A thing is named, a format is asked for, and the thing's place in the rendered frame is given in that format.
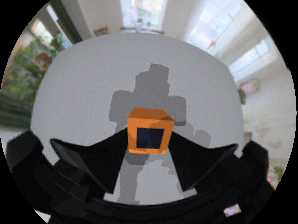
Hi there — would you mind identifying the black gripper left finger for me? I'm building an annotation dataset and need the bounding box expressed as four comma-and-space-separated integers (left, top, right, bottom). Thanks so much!
49, 127, 128, 194

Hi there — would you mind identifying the orange block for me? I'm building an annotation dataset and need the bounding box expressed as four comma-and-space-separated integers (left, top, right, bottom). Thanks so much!
126, 108, 176, 153

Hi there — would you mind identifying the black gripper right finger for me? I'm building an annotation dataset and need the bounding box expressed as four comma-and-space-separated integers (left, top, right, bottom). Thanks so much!
168, 132, 239, 192

